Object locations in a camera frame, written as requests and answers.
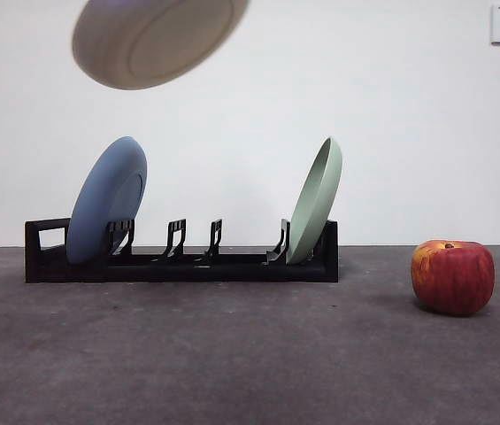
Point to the cream yellow plate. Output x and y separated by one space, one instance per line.
156 40

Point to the red yellow apple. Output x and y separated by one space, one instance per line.
453 279

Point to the green plate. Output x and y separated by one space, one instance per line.
318 203

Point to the blue plate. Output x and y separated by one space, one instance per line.
99 199

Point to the black plate rack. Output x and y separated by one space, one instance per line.
46 271

